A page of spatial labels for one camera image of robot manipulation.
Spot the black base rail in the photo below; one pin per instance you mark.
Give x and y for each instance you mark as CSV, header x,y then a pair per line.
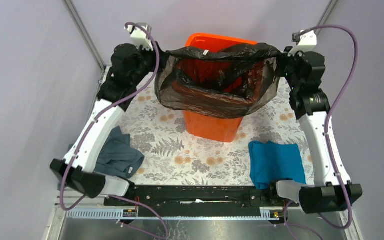
x,y
201,202

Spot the orange plastic trash bin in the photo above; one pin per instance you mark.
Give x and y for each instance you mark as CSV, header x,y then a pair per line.
x,y
217,129

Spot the bright blue cloth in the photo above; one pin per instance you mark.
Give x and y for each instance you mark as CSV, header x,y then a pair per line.
x,y
272,161

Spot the grey-blue cloth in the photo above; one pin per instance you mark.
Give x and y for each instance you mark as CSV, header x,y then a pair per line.
x,y
112,156

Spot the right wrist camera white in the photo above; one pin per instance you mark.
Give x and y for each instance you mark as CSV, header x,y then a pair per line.
x,y
306,40

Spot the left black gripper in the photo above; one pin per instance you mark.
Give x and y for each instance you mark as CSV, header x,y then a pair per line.
x,y
152,54

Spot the floral patterned mat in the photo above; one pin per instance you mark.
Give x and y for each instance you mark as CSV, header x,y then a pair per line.
x,y
175,157

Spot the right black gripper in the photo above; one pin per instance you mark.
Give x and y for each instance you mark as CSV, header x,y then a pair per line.
x,y
284,58

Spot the black trash bag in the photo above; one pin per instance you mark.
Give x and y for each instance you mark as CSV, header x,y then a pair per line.
x,y
228,84

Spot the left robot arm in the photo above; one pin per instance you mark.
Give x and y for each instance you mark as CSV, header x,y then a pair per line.
x,y
131,63

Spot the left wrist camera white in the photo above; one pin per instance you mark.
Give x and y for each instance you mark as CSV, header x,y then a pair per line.
x,y
140,38

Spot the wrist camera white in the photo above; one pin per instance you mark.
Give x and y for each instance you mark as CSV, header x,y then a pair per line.
x,y
140,38
306,40

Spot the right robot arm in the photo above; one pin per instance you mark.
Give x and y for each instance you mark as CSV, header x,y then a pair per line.
x,y
333,190

